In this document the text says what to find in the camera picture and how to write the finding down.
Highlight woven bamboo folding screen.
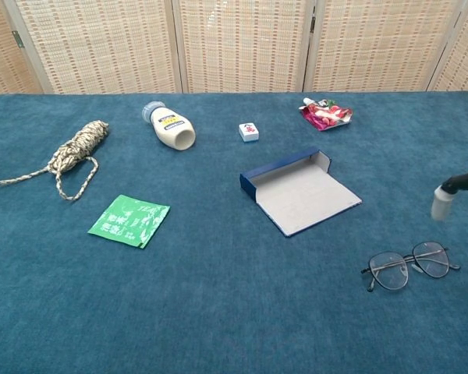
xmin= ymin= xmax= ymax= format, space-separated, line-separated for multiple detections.
xmin=0 ymin=0 xmax=468 ymax=98

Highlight wire-frame eyeglasses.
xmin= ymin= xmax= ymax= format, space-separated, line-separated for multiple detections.
xmin=360 ymin=241 xmax=461 ymax=293

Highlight red snack pouch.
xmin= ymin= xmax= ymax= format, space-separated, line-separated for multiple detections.
xmin=299 ymin=97 xmax=354 ymax=132

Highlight beige braided rope bundle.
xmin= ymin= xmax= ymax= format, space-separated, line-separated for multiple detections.
xmin=0 ymin=119 xmax=111 ymax=202

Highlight white mahjong tile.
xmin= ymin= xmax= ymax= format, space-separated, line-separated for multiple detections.
xmin=238 ymin=121 xmax=261 ymax=143

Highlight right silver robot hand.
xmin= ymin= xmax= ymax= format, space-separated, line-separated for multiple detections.
xmin=430 ymin=168 xmax=468 ymax=260

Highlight cream mayonnaise bottle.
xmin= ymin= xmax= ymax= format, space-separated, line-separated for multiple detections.
xmin=141 ymin=101 xmax=197 ymax=152

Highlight blue felt table cloth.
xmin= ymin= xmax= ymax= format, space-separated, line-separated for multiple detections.
xmin=0 ymin=90 xmax=468 ymax=374

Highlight green tea sachet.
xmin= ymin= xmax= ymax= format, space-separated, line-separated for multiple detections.
xmin=87 ymin=194 xmax=172 ymax=249

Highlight blue box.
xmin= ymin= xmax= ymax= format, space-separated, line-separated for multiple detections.
xmin=239 ymin=146 xmax=363 ymax=238

